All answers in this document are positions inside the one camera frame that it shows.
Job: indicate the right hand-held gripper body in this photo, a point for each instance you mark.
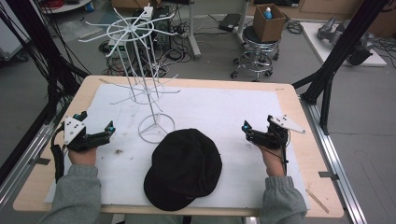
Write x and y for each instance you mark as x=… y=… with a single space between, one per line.
x=275 y=138

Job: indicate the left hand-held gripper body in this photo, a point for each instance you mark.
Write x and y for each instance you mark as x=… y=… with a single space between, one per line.
x=74 y=130

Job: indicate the black cap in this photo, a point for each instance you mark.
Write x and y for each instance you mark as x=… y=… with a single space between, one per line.
x=183 y=168

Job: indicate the person's right hand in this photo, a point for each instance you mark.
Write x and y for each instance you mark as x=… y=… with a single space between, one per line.
x=274 y=163

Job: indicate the person's left hand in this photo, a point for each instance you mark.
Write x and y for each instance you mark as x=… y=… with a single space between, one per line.
x=82 y=157

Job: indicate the white foam mat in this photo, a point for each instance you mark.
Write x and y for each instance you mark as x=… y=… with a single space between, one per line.
x=211 y=105

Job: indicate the grey tape piece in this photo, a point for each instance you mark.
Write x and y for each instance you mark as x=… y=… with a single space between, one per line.
x=328 y=175
x=40 y=161

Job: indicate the chrome rolling stool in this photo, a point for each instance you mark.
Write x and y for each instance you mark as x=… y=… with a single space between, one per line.
x=256 y=54

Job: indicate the thin wooden stick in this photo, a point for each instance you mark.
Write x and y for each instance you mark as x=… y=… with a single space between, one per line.
x=317 y=201

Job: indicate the white equipment box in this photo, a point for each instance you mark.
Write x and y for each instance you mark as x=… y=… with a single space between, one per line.
x=120 y=46

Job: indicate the white board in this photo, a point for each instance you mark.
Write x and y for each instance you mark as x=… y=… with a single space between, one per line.
x=317 y=43

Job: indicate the cardboard box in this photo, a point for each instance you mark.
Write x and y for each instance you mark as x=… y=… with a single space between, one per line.
x=268 y=26

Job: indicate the white table leg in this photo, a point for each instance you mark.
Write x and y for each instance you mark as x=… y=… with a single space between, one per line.
x=193 y=34
x=243 y=21

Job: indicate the black flat device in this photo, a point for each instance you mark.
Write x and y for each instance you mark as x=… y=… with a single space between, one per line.
x=229 y=21

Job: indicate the blue bottle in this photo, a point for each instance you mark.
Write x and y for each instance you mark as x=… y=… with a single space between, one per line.
x=267 y=13

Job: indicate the grey robot part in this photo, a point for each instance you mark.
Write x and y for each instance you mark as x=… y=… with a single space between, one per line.
x=348 y=35

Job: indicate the aluminium rail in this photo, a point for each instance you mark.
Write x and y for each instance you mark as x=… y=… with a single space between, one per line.
x=21 y=168
x=334 y=161

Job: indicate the black metal frame post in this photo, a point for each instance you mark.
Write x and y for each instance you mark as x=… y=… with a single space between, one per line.
x=339 y=53
x=46 y=46

